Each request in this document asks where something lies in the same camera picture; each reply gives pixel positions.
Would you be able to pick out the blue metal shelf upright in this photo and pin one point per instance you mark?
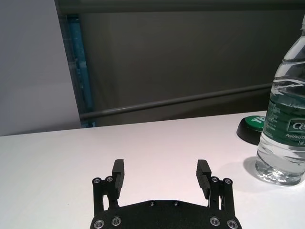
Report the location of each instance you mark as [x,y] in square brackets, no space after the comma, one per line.
[79,71]

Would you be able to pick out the grey horizontal metal rail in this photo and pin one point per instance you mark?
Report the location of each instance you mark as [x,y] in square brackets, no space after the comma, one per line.
[166,102]

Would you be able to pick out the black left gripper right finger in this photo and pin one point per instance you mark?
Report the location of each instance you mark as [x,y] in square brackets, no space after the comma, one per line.
[202,176]

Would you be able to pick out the clear Cestbon water bottle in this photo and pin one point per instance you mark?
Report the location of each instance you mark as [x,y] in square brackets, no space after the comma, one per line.
[283,107]

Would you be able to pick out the green YES push button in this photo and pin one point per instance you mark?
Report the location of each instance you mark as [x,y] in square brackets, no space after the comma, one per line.
[250,130]

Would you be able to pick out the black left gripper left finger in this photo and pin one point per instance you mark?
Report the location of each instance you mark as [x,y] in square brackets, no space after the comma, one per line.
[118,181]

